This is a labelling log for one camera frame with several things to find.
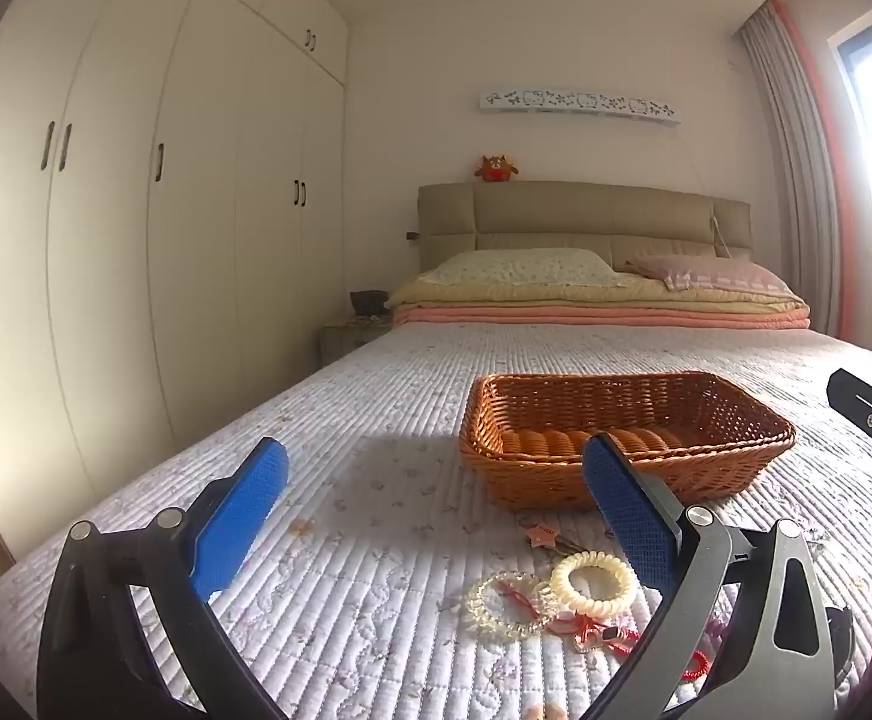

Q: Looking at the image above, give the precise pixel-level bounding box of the red cord bracelet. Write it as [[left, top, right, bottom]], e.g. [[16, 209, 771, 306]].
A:
[[500, 585, 641, 655]]

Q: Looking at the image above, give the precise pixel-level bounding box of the white quilted bedspread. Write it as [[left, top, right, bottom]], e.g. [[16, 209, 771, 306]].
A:
[[0, 322, 872, 720]]

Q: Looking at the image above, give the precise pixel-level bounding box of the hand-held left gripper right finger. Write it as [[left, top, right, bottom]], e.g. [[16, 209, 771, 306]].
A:
[[578, 431, 838, 720]]

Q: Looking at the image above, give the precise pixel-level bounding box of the folded yellow blanket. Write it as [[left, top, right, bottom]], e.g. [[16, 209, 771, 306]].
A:
[[385, 274, 810, 314]]

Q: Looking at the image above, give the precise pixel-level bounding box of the cream spiral hair tie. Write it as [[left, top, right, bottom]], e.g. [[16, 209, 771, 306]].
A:
[[550, 551, 641, 614]]

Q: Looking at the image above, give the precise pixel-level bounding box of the white carved wall shelf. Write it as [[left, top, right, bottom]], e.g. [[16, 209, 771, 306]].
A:
[[479, 88, 683, 125]]

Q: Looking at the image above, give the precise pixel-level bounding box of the black wristwatch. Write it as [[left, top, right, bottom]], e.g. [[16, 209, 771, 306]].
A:
[[826, 606, 855, 691]]

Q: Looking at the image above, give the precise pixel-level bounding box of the pink pillow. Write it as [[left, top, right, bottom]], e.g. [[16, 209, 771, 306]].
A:
[[626, 255, 793, 295]]

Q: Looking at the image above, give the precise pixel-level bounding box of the grey curtain with orange edge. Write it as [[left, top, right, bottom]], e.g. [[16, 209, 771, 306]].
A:
[[736, 0, 868, 353]]

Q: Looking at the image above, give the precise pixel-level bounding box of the grey nightstand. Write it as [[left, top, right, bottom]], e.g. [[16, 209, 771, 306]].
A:
[[320, 319, 393, 368]]

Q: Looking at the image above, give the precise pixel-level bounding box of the brown plush toy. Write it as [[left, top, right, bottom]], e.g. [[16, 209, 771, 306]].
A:
[[477, 154, 521, 185]]

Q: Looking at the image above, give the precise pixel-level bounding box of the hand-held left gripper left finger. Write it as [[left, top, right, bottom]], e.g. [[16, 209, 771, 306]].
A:
[[35, 436, 289, 720]]

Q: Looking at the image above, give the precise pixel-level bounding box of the beige padded headboard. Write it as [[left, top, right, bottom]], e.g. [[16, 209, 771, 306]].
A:
[[415, 180, 753, 275]]

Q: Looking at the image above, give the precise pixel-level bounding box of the white wardrobe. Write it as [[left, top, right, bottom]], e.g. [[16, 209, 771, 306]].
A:
[[0, 0, 351, 563]]

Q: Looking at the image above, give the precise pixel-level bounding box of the cream floral pillow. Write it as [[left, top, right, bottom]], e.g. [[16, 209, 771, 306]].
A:
[[422, 247, 632, 290]]

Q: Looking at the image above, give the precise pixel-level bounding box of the folded pink blanket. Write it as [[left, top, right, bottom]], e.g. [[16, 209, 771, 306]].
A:
[[391, 306, 812, 331]]

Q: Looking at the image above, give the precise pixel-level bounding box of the clear bead bracelet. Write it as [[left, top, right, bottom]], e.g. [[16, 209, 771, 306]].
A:
[[468, 571, 557, 642]]

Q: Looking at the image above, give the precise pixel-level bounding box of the pink star hair clip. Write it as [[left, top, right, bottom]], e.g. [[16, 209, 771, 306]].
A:
[[522, 523, 587, 552]]

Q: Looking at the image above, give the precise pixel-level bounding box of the brown wicker basket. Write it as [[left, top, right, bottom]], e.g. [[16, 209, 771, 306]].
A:
[[458, 370, 797, 512]]

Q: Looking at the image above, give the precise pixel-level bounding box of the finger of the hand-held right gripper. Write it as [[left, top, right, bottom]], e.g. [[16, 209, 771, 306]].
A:
[[827, 369, 872, 492]]

